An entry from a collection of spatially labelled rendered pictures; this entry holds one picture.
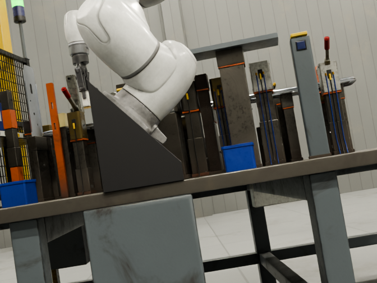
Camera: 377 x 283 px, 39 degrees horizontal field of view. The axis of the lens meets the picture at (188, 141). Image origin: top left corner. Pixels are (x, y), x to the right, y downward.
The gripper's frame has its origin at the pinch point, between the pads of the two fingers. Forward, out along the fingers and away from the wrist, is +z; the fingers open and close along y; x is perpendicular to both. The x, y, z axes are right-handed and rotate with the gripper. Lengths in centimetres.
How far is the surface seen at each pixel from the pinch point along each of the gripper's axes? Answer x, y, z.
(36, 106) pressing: 26.5, 5.0, -2.0
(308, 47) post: -98, -37, 3
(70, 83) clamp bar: 0.1, -16.9, -4.9
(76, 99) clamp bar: -1.1, -15.8, 2.3
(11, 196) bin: 17, -49, 39
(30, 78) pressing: 26.5, 1.9, -14.9
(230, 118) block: -66, -37, 24
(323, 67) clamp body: -104, -21, 9
